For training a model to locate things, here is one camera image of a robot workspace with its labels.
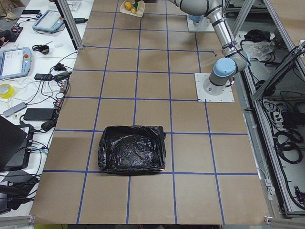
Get beige plastic dustpan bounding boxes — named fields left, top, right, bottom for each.
left=120, top=0, right=145, bottom=18

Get yellow green sponge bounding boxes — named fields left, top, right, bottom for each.
left=133, top=0, right=139, bottom=10

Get orange-yellow trash ball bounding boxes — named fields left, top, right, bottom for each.
left=124, top=1, right=132, bottom=10

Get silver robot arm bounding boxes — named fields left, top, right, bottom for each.
left=171, top=0, right=250, bottom=95

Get black bag lined bin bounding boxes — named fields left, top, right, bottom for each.
left=97, top=125, right=166, bottom=175

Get black power adapter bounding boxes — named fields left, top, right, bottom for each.
left=23, top=108, right=55, bottom=121

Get black scissors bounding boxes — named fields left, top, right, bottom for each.
left=32, top=41, right=52, bottom=52

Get teach pendant far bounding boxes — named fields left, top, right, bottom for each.
left=32, top=10, right=64, bottom=33

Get teach pendant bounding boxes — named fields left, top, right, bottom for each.
left=0, top=47, right=31, bottom=80
left=32, top=10, right=64, bottom=33

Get black laptop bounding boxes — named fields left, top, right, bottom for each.
left=0, top=117, right=34, bottom=172

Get yellow tape roll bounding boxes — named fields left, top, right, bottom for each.
left=0, top=83, right=15, bottom=99

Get teach pendant near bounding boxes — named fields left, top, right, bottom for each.
left=0, top=47, right=31, bottom=80

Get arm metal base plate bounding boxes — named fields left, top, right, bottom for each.
left=194, top=73, right=234, bottom=103
left=187, top=14, right=215, bottom=33

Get aluminium frame post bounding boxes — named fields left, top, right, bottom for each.
left=54, top=0, right=83, bottom=51

